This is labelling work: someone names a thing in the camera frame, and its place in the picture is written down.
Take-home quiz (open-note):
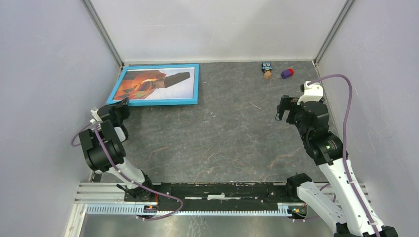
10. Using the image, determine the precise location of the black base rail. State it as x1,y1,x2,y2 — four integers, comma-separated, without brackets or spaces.
117,182,303,213

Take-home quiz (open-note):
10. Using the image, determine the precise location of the light blue toothed strip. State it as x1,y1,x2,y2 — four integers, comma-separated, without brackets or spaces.
86,204,292,217

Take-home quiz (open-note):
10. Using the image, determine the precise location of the small wooden cube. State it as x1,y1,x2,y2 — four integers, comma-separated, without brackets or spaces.
263,71,272,79

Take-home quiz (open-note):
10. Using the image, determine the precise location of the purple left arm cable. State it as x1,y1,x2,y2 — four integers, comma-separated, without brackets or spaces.
71,121,184,222

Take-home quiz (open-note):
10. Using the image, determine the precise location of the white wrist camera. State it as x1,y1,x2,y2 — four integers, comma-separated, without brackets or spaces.
89,107,102,125
297,81,324,105

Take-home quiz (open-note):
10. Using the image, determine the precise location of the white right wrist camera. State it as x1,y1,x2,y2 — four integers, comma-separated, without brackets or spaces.
297,81,324,105

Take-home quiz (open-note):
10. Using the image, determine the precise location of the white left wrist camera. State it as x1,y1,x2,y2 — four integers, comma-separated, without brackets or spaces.
89,107,102,125

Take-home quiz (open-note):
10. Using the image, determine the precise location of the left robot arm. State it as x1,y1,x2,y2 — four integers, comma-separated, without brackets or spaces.
78,98,155,201

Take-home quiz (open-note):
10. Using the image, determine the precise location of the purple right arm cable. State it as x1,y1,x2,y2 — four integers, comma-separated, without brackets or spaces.
293,74,382,237

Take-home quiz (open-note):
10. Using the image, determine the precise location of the purple and red block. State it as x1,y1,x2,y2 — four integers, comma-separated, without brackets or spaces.
281,68,294,79

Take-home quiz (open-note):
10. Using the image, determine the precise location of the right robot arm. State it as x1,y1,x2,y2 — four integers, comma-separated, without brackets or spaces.
276,95,398,237

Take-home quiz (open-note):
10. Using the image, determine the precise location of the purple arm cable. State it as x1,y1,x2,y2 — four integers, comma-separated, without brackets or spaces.
71,121,184,222
293,74,382,237

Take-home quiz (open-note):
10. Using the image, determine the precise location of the blue owl toy block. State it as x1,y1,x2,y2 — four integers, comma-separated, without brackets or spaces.
261,62,272,73

